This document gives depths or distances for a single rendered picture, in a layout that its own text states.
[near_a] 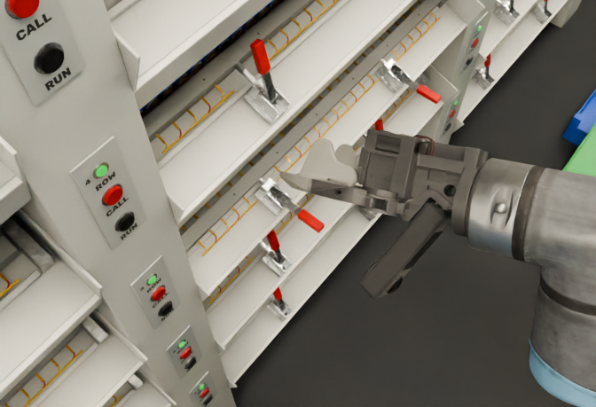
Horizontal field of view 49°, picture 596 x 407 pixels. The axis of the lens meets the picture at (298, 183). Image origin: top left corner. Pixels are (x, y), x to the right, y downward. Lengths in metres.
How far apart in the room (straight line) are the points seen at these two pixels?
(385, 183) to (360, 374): 0.73
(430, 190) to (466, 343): 0.77
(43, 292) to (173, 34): 0.26
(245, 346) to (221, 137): 0.59
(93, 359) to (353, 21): 0.48
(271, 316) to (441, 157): 0.61
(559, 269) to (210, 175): 0.34
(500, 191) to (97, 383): 0.48
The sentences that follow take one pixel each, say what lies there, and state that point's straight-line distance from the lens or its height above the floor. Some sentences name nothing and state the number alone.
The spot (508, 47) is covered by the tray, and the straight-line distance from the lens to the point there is 1.63.
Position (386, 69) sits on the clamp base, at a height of 0.57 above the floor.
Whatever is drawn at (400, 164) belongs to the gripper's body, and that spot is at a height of 0.75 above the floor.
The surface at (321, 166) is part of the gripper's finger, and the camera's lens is 0.69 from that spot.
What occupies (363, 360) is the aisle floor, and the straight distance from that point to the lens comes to 1.35.
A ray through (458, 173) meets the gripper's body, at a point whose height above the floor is 0.75.
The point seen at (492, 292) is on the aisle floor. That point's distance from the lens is 1.45.
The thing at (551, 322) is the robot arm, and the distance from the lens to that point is 0.66.
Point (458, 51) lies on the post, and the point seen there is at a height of 0.47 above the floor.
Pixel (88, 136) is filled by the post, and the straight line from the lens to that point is 0.47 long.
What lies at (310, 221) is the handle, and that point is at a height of 0.57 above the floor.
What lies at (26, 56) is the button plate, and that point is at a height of 1.01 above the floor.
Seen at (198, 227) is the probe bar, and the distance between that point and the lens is 0.80.
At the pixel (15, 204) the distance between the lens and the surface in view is 0.48.
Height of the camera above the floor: 1.29
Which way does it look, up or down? 58 degrees down
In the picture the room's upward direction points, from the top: straight up
